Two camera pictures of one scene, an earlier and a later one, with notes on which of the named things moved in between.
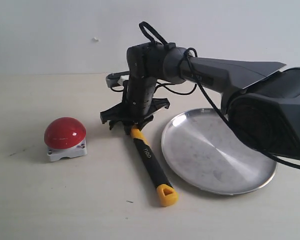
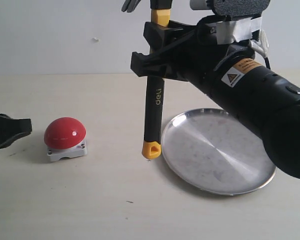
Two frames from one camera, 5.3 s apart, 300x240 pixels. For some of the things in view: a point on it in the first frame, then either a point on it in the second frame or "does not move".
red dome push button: [65, 137] does not move
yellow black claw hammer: [166, 193] → [152, 147]
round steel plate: [202, 150] does not move
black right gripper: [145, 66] → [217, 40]
